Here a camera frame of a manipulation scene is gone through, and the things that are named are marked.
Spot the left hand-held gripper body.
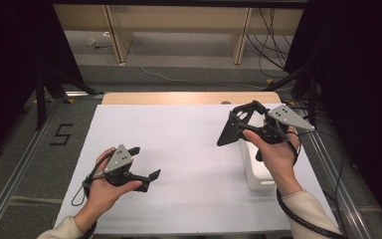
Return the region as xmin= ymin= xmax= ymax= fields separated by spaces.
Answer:
xmin=103 ymin=143 xmax=151 ymax=193

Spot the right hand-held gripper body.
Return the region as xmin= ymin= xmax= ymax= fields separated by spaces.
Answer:
xmin=256 ymin=104 xmax=315 ymax=162

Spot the white plastic box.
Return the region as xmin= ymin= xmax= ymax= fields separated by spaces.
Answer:
xmin=239 ymin=114 xmax=282 ymax=191

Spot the person's left hand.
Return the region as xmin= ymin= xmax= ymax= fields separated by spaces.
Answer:
xmin=74 ymin=147 xmax=144 ymax=233

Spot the person's right hand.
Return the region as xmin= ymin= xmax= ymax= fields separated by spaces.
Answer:
xmin=243 ymin=124 xmax=302 ymax=197

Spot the white table sheet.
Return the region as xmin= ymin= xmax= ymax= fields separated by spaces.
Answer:
xmin=54 ymin=104 xmax=339 ymax=236

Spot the black metal stand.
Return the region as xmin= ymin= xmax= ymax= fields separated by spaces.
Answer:
xmin=34 ymin=64 xmax=105 ymax=131
xmin=262 ymin=62 xmax=320 ymax=131

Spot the dark curtain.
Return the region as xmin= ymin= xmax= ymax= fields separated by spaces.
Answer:
xmin=0 ymin=0 xmax=85 ymax=165
xmin=284 ymin=0 xmax=382 ymax=233

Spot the light wooden shelf unit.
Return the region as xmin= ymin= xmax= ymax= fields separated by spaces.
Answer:
xmin=53 ymin=4 xmax=304 ymax=66

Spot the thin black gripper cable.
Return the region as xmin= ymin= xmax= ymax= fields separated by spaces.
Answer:
xmin=71 ymin=148 xmax=117 ymax=207

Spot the bundle of black cables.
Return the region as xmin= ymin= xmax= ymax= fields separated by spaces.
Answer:
xmin=246 ymin=7 xmax=300 ymax=80

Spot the white floor cable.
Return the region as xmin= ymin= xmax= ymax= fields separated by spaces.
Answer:
xmin=124 ymin=41 xmax=267 ymax=91

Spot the metal floor rail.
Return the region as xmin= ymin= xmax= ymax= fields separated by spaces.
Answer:
xmin=0 ymin=97 xmax=65 ymax=239
xmin=297 ymin=106 xmax=374 ymax=239

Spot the thick black gripper cable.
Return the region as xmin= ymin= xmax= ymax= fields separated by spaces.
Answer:
xmin=276 ymin=188 xmax=347 ymax=239

